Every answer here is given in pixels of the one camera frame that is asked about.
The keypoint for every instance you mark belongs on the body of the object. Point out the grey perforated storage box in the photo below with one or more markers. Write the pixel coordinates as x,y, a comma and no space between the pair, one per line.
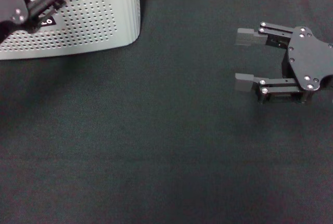
104,26

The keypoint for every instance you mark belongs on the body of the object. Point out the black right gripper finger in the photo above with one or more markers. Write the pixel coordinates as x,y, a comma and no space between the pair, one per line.
275,89
273,33

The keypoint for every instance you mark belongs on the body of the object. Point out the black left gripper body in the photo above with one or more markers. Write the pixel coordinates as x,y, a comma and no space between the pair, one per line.
10,3

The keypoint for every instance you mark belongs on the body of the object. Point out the black tablecloth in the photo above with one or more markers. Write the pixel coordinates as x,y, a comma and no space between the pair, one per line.
156,143

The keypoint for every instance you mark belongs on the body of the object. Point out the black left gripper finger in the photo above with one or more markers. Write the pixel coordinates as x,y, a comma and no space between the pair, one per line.
44,3

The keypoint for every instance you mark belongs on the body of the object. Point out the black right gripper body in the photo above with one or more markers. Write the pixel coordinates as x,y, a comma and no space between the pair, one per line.
309,60

